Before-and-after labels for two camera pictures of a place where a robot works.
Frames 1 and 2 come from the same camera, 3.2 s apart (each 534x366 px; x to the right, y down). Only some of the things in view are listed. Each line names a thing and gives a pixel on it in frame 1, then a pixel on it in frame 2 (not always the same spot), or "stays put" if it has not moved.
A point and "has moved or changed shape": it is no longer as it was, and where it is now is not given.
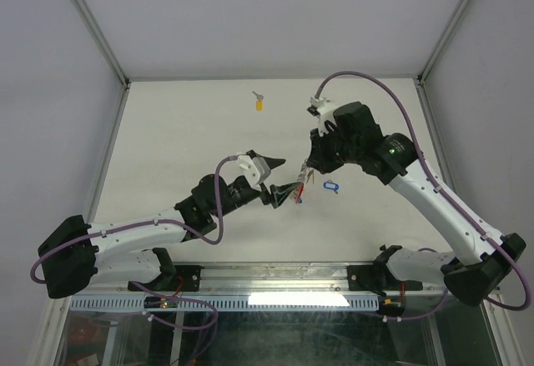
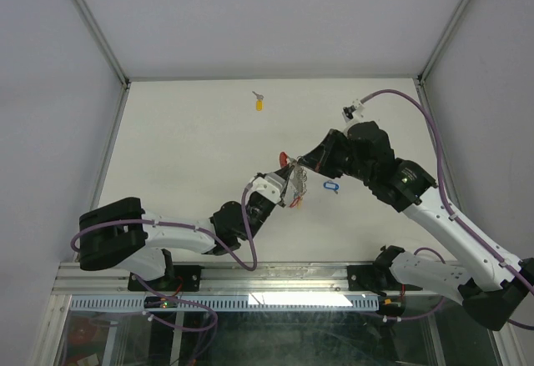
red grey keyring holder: (304, 174) has moved or changed shape
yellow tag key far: (259, 102) stays put
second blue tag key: (331, 185) stays put
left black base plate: (175, 278) stays put
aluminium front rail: (255, 278) stays put
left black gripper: (278, 193) -> (282, 203)
